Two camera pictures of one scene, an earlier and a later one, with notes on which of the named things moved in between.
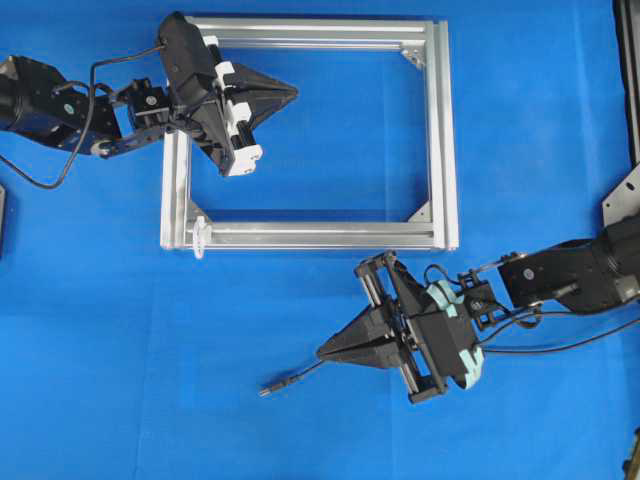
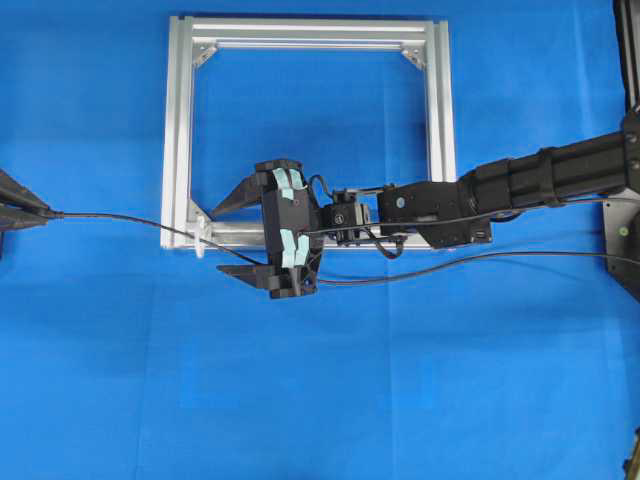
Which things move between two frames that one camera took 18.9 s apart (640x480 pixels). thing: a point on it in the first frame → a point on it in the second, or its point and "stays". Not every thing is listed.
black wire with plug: [275, 387] → [339, 281]
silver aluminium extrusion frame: [441, 232] stays
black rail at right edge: [628, 16] stays
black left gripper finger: [263, 105] → [10, 218]
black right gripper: [439, 340] → [295, 246]
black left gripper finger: [248, 80] → [13, 193]
